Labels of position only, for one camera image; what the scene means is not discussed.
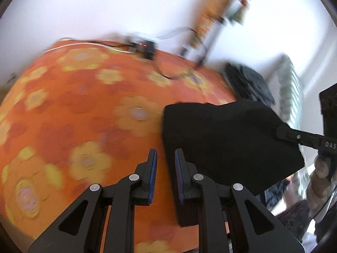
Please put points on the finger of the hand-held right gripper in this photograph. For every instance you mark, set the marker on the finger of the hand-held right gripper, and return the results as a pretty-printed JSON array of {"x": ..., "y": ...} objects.
[{"x": 289, "y": 135}]

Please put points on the black power adapter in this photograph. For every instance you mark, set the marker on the black power adapter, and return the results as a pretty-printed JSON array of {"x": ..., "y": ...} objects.
[{"x": 146, "y": 48}]

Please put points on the person's right hand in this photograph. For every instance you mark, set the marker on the person's right hand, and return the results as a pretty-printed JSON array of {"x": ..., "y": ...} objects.
[{"x": 321, "y": 167}]

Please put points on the black pants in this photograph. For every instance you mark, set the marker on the black pants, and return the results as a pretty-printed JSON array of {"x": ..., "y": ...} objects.
[{"x": 223, "y": 137}]

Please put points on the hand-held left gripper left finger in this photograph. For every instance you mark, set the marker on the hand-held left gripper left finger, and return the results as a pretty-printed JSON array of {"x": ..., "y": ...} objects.
[{"x": 152, "y": 174}]

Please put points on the dark blue cloth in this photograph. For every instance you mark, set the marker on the dark blue cloth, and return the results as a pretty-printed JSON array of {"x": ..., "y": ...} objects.
[{"x": 273, "y": 193}]

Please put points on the orange floral bed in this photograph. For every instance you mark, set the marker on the orange floral bed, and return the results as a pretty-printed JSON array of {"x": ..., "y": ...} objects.
[{"x": 65, "y": 97}]

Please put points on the white power strip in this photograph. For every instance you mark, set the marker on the white power strip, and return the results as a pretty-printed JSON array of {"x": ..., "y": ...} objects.
[{"x": 137, "y": 35}]

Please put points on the green striped white pillow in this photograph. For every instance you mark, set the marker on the green striped white pillow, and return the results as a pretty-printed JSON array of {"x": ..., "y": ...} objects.
[{"x": 289, "y": 89}]

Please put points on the grey metal tripod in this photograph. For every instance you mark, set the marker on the grey metal tripod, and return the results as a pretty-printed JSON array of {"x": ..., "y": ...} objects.
[{"x": 214, "y": 31}]

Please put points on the orange patterned scarf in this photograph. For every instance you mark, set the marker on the orange patterned scarf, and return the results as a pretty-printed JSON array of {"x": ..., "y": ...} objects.
[{"x": 208, "y": 15}]

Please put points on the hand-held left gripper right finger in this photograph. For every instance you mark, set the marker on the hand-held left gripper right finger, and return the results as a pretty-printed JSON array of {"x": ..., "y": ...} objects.
[{"x": 179, "y": 174}]

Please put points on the grey tweed folded pants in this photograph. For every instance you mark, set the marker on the grey tweed folded pants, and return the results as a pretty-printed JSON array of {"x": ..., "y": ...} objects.
[{"x": 247, "y": 81}]

